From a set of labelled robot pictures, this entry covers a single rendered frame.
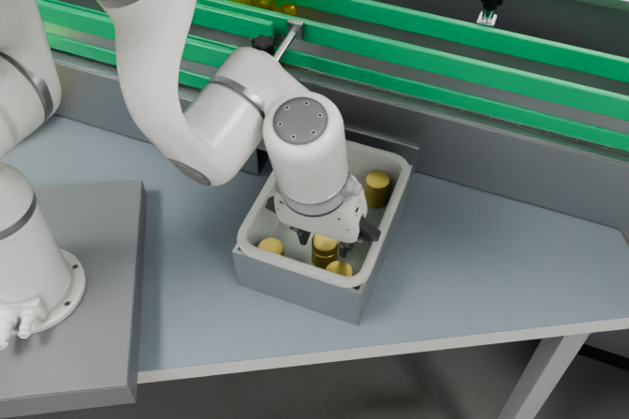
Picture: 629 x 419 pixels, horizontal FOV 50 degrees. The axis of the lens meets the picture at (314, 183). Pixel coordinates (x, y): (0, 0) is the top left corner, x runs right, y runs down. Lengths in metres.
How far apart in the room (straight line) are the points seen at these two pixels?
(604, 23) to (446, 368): 0.94
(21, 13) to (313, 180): 0.30
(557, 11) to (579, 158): 0.23
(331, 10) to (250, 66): 0.38
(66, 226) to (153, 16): 0.48
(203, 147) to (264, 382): 1.13
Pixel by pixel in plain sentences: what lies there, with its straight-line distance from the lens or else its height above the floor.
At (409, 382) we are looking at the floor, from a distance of 1.68.
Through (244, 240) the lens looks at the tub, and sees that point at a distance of 0.84.
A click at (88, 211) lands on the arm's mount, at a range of 0.98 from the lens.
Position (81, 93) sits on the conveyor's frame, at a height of 0.83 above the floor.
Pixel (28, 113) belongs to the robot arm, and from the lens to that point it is 0.72.
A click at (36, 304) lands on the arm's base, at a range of 0.85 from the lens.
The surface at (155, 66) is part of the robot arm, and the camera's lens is 0.56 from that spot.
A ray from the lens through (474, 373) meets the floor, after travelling 1.71.
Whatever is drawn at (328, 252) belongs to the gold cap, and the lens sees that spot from 0.86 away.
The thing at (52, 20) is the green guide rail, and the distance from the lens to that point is 1.05.
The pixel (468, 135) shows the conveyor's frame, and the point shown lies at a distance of 0.95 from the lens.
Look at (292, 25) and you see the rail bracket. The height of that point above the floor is 0.96.
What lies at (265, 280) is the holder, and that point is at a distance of 0.87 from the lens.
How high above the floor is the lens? 1.52
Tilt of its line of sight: 50 degrees down
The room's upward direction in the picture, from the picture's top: straight up
